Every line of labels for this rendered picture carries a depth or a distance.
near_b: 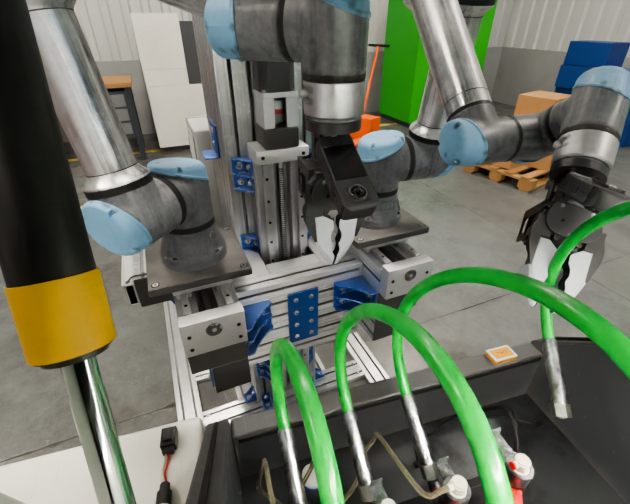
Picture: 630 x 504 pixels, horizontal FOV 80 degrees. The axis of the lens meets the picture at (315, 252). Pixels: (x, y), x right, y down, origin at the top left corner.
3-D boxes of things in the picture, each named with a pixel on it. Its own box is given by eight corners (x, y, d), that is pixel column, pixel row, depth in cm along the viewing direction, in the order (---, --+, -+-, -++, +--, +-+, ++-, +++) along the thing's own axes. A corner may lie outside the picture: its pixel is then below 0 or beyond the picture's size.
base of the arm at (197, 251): (159, 244, 93) (150, 208, 88) (220, 233, 98) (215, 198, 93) (164, 277, 81) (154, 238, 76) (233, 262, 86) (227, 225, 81)
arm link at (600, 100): (595, 104, 61) (654, 78, 53) (578, 164, 60) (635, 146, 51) (558, 81, 60) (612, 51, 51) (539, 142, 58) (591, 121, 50)
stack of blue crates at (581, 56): (540, 127, 602) (567, 40, 537) (561, 124, 618) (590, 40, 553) (619, 148, 505) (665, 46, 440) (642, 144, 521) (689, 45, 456)
